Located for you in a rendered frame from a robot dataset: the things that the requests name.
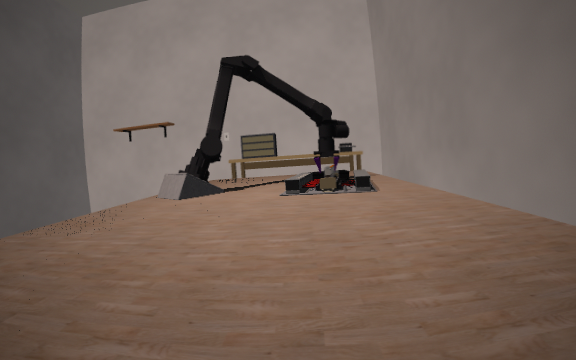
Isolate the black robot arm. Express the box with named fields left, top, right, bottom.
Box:
left=178, top=55, right=349, bottom=183

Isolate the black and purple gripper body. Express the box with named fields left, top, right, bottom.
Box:
left=314, top=137, right=339, bottom=158

